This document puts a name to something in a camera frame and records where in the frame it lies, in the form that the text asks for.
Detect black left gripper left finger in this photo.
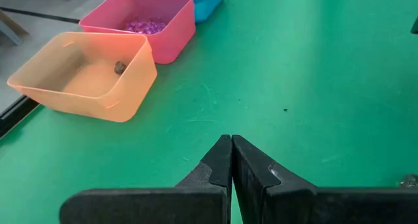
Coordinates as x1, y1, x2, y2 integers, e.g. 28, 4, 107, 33
59, 135, 233, 224

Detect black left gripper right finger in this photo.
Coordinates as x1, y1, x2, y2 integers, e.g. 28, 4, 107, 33
232, 135, 418, 224

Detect orange plastic bin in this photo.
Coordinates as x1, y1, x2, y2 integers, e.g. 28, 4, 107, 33
7, 31, 158, 123

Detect pink plastic bin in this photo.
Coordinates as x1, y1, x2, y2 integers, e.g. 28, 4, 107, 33
79, 0, 197, 65

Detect blue plastic bin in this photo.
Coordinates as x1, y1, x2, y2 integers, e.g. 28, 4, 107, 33
127, 0, 225, 24

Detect grey furniture leg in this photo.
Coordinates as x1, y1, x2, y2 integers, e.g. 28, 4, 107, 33
0, 10, 30, 47

